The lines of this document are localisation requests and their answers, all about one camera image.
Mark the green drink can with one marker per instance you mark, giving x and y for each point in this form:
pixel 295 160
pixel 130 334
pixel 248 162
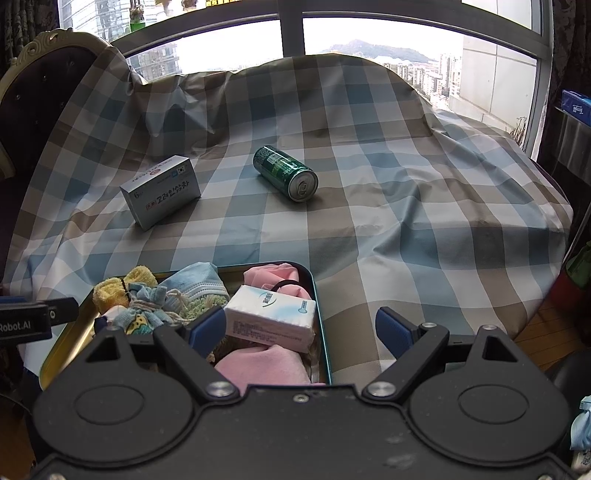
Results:
pixel 277 166

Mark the yellow towel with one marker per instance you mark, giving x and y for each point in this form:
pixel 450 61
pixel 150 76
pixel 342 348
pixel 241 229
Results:
pixel 108 293

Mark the pink cloth bundle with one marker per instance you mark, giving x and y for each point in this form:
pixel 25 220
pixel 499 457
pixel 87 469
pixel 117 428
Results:
pixel 263 274

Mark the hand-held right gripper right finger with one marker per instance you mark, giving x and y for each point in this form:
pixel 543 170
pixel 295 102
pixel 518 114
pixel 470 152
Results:
pixel 392 332

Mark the dark purple cream-framed chair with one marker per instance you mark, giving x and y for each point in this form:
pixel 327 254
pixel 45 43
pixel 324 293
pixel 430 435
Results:
pixel 37 101

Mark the dark window frame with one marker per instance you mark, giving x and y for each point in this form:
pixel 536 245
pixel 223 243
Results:
pixel 291 37

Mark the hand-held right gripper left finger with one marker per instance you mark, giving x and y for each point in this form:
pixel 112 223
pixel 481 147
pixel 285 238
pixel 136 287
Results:
pixel 210 330

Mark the grey metal cabinet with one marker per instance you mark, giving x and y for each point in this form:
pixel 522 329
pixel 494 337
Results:
pixel 572 143

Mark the white tissue pack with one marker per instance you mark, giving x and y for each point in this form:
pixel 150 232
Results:
pixel 272 318

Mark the gold metal tray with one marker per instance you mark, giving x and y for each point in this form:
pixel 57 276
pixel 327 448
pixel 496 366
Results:
pixel 64 350

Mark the blue face mask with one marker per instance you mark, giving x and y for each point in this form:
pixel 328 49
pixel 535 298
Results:
pixel 194 279

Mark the navy orange patterned cloth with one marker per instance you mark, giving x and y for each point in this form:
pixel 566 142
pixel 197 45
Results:
pixel 108 318

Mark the light blue cloth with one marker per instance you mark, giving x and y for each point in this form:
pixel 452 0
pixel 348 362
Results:
pixel 582 424

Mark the checkered blanket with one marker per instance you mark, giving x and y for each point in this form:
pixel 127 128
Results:
pixel 369 230

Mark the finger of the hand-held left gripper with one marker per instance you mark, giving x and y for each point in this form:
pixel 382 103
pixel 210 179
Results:
pixel 64 310

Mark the blue box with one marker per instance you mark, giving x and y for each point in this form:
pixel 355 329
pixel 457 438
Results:
pixel 577 104

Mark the white carton box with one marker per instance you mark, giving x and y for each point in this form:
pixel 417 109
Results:
pixel 161 194

